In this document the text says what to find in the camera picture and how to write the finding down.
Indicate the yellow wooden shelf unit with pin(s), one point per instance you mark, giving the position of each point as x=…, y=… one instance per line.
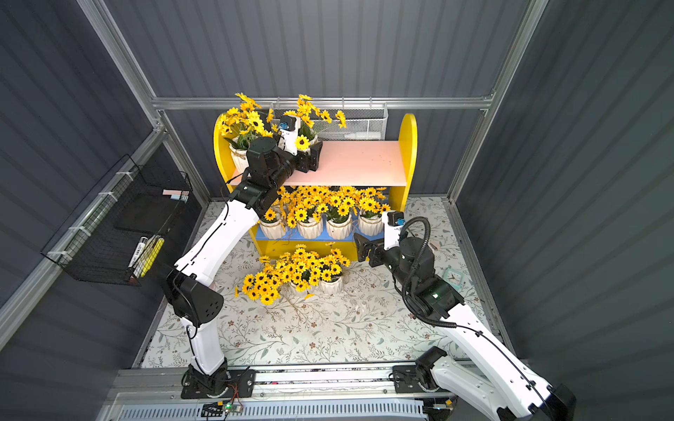
x=357, y=163

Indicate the sunflower pot lower left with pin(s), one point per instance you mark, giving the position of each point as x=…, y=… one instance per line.
x=272, y=224

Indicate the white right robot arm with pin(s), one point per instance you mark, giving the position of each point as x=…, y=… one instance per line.
x=506, y=388

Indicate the sunflower pot top shelf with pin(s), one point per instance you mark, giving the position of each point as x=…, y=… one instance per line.
x=301, y=269
x=239, y=127

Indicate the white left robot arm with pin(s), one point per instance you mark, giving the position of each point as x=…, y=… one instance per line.
x=189, y=283

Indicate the white wire basket behind shelf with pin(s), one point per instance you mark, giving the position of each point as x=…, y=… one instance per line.
x=361, y=124

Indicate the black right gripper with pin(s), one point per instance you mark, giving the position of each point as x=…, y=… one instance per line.
x=374, y=253

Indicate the sunflower pot lower right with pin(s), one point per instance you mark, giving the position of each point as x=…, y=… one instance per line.
x=371, y=203

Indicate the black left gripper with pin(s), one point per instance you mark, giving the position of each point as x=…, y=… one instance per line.
x=305, y=158

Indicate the black wire wall basket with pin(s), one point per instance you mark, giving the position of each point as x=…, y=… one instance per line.
x=98, y=245

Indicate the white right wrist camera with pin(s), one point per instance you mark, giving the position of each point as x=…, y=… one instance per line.
x=393, y=223

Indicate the yellow book in basket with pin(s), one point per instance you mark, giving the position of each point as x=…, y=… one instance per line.
x=143, y=257

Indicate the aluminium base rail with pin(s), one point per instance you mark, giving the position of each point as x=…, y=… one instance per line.
x=352, y=391

